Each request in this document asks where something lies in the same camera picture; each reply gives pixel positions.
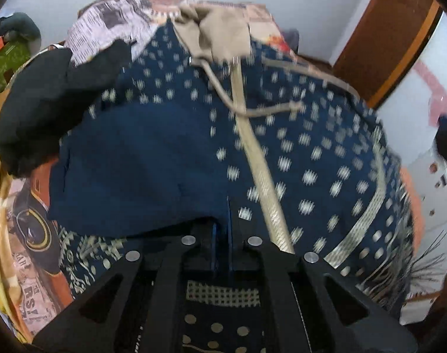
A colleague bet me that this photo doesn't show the navy patterned large garment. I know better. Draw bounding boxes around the navy patterned large garment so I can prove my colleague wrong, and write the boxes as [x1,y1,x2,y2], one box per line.
[48,17,416,353]

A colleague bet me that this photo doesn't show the beige drawstring pants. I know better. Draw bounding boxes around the beige drawstring pants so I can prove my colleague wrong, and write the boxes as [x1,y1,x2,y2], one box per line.
[170,4,361,119]

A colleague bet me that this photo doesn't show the newspaper print bed sheet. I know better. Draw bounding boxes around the newspaper print bed sheet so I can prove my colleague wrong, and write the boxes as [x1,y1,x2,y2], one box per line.
[7,0,291,334]

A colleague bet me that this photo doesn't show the yellow blanket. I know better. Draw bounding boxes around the yellow blanket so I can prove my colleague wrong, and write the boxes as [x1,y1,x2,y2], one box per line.
[0,161,32,343]

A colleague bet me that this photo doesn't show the black folded garment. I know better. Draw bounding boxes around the black folded garment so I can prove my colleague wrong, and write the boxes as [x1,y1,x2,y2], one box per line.
[0,39,132,177]

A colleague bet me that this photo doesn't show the green patterned bag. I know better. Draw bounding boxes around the green patterned bag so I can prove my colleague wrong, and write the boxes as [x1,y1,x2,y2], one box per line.
[0,41,31,92]

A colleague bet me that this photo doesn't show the dark grey cloth bundle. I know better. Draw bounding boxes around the dark grey cloth bundle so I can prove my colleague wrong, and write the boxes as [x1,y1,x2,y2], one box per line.
[0,12,41,43]

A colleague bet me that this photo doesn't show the brown wooden door frame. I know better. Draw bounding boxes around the brown wooden door frame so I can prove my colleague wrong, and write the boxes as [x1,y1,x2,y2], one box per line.
[333,0,443,109]

